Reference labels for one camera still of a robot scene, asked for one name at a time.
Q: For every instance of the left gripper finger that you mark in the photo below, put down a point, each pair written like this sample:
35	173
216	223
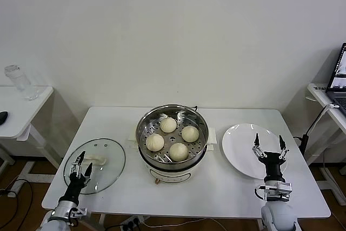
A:
88	170
79	158

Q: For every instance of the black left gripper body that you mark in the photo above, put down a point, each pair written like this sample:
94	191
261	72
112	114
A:
73	186

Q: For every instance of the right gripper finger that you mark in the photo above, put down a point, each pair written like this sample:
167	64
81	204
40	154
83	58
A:
282	143
256	141

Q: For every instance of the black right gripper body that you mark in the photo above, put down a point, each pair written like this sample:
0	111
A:
274	164

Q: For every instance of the round glass pot lid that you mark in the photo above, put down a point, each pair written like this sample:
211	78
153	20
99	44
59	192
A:
108	177

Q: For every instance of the white steamed baozi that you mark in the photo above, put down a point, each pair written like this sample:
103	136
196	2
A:
168	125
178	152
154	142
190	134

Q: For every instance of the round white plate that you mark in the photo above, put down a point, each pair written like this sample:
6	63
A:
243	144

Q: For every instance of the black power adapter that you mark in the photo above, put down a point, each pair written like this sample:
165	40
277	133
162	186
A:
304	144

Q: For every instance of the white desk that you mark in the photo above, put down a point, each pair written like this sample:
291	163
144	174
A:
319	98

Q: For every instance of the white power strip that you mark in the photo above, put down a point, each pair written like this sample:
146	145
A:
133	221

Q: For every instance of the open black laptop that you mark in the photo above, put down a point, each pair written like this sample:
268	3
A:
339	98

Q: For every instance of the white side table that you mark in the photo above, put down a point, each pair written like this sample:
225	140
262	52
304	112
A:
16	122

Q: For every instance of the white electric cooking pot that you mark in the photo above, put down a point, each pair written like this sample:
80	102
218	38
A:
173	175

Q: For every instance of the black computer mouse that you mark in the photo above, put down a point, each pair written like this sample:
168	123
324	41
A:
3	117

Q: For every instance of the clear plastic water bottle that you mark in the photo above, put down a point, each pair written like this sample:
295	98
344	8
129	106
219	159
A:
23	85

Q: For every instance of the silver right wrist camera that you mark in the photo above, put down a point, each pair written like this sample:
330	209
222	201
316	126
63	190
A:
284	189

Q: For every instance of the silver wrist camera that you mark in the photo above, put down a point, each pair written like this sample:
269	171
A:
284	189
79	212

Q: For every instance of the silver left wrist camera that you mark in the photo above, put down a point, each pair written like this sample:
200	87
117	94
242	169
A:
79	212

